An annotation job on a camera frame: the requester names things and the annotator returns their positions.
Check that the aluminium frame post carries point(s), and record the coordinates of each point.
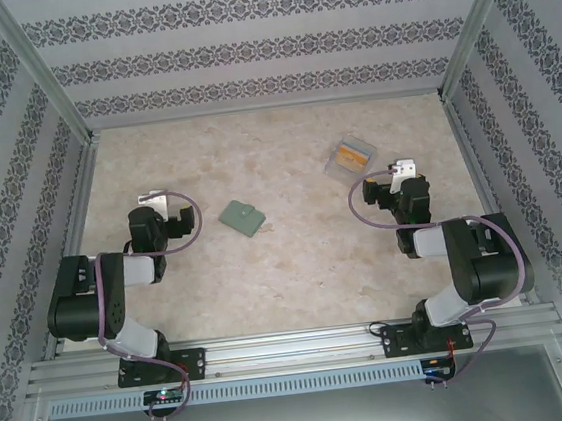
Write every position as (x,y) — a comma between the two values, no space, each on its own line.
(40,75)
(482,23)

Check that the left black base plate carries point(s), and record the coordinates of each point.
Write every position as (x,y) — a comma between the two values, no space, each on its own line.
(194,363)

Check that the green card holder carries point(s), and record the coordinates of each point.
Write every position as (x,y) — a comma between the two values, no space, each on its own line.
(241,218)

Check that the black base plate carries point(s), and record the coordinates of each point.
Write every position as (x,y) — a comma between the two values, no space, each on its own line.
(194,363)
(395,341)

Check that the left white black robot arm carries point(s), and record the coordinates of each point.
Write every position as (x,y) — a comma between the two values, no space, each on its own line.
(84,301)

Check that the right controller board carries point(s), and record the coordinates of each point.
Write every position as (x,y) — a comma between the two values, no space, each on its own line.
(438,369)

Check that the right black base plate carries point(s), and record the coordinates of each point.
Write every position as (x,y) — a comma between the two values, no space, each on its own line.
(395,341)

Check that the controller board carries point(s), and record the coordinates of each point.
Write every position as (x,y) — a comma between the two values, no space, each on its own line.
(164,394)
(438,369)

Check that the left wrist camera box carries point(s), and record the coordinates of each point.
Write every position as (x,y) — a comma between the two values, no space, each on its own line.
(157,201)

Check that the orange card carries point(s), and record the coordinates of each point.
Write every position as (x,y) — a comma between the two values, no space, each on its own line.
(351,160)

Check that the clear plastic card box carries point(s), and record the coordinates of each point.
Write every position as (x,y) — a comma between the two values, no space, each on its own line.
(333,167)

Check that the left controller board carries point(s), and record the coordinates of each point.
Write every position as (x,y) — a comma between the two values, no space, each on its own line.
(164,394)

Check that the grey metal panel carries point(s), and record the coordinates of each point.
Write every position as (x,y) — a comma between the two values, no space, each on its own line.
(303,419)

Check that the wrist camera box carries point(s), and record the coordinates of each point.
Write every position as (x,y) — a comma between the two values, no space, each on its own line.
(405,167)
(157,201)

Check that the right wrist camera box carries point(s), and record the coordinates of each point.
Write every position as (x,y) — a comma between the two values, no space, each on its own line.
(405,167)

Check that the aluminium side rail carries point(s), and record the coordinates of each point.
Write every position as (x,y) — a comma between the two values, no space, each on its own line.
(83,191)
(468,150)

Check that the aluminium back rail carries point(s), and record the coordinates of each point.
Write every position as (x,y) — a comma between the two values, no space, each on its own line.
(265,107)

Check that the aluminium mounting rail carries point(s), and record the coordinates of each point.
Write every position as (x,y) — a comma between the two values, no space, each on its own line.
(286,353)

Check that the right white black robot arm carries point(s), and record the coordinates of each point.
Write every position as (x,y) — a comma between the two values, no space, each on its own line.
(487,259)

